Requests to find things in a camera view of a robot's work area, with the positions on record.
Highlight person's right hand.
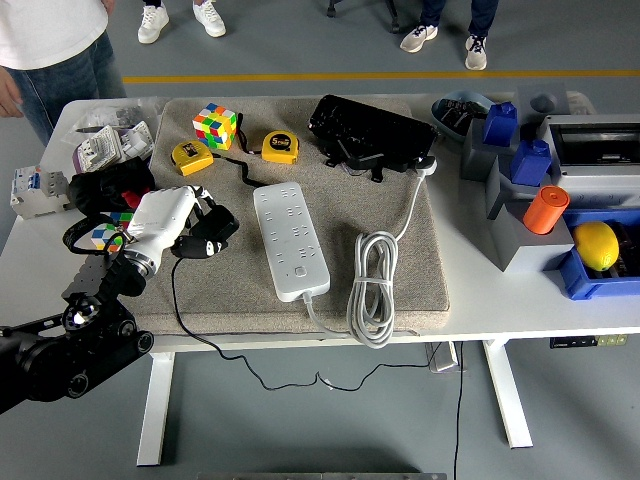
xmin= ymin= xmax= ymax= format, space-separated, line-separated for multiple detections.
xmin=0 ymin=66 xmax=25 ymax=119

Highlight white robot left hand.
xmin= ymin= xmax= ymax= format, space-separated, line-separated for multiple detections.
xmin=124 ymin=184 xmax=230 ymax=269

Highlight black plug adapter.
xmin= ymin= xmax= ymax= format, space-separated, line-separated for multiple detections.
xmin=191 ymin=203 xmax=240 ymax=242

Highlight thin black adapter cord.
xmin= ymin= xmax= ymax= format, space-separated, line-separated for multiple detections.
xmin=170 ymin=254 xmax=436 ymax=392

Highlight white power strip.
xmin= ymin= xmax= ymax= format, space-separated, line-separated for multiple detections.
xmin=252 ymin=181 xmax=332 ymax=304

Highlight person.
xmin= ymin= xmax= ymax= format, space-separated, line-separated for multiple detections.
xmin=0 ymin=0 xmax=127 ymax=147
xmin=137 ymin=0 xmax=227 ymax=45
xmin=399 ymin=0 xmax=501 ymax=71

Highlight colourful puzzle cube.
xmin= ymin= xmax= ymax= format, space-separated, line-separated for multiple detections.
xmin=192 ymin=102 xmax=238 ymax=151
xmin=91 ymin=211 xmax=135 ymax=253

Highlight black cloth bag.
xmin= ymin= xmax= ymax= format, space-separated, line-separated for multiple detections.
xmin=68 ymin=156 xmax=157 ymax=219

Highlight yellow tape measure silver label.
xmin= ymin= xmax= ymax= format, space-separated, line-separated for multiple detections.
xmin=171 ymin=139 xmax=215 ymax=178

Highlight clear plastic parts bag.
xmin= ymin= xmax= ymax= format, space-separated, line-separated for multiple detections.
xmin=60 ymin=97 xmax=164 ymax=146

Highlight white circuit breaker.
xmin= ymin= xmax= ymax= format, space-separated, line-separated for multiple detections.
xmin=9 ymin=165 xmax=71 ymax=221

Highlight yellow tape measure black face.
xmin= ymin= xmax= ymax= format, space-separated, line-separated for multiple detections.
xmin=261 ymin=129 xmax=301 ymax=164

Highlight white table leg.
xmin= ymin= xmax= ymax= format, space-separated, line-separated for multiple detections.
xmin=482 ymin=339 xmax=534 ymax=450
xmin=136 ymin=352 xmax=176 ymax=467

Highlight grey-brown mat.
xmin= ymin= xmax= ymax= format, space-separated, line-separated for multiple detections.
xmin=113 ymin=96 xmax=451 ymax=337

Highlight black power adapter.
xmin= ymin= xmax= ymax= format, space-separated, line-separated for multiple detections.
xmin=335 ymin=137 xmax=387 ymax=172

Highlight large black power strip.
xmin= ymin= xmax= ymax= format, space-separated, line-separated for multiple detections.
xmin=306 ymin=93 xmax=437 ymax=174

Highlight black chair base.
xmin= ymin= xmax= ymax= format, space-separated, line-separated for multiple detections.
xmin=326 ymin=0 xmax=402 ymax=35

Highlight blue-grey bowl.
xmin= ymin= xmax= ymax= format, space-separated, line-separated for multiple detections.
xmin=431 ymin=89 xmax=496 ymax=145

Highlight black binder clips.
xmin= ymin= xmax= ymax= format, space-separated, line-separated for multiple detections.
xmin=442 ymin=99 xmax=489 ymax=136

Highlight silver box under table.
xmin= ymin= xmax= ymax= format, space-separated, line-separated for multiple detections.
xmin=425 ymin=341 xmax=469 ymax=372

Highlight grey peg holder block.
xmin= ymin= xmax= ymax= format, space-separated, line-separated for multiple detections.
xmin=514 ymin=82 xmax=569 ymax=126
xmin=459 ymin=118 xmax=521 ymax=182
xmin=485 ymin=157 xmax=551 ymax=221
xmin=491 ymin=199 xmax=576 ymax=274

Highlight blue peg block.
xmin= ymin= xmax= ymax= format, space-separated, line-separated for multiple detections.
xmin=509 ymin=138 xmax=552 ymax=187
xmin=481 ymin=101 xmax=520 ymax=148

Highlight orange cylinder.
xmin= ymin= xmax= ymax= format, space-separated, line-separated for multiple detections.
xmin=522 ymin=185 xmax=571 ymax=235

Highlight grey round peg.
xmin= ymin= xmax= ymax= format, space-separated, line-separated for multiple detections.
xmin=529 ymin=92 xmax=558 ymax=114

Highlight blue plastic bin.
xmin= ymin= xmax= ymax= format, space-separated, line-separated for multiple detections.
xmin=558 ymin=208 xmax=640 ymax=301

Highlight grey electrical distribution box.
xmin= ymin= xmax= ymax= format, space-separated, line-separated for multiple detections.
xmin=537 ymin=113 xmax=640 ymax=211

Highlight black table control panel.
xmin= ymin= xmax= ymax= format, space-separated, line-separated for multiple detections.
xmin=549 ymin=333 xmax=629 ymax=350

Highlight beige fabric bundle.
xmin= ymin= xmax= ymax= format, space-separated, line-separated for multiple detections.
xmin=564 ymin=89 xmax=596 ymax=117

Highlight yellow lemon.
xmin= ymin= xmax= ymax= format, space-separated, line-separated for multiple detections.
xmin=572 ymin=221 xmax=621 ymax=273

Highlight black part in bin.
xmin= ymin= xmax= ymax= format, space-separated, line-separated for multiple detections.
xmin=612 ymin=222 xmax=640 ymax=278

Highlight white switch module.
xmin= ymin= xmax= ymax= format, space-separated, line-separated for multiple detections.
xmin=117 ymin=121 xmax=155 ymax=162

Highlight white wall socket panel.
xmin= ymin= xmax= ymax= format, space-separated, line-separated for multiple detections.
xmin=74 ymin=124 xmax=124 ymax=174

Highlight black tape measure strap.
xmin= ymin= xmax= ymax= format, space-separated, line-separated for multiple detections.
xmin=234 ymin=112 xmax=265 ymax=155
xmin=212 ymin=153 xmax=259 ymax=186

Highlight white coiled power cord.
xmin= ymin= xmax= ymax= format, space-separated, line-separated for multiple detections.
xmin=299 ymin=154 xmax=440 ymax=350

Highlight black hanging cable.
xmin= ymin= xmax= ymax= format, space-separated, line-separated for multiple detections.
xmin=452 ymin=342 xmax=466 ymax=480

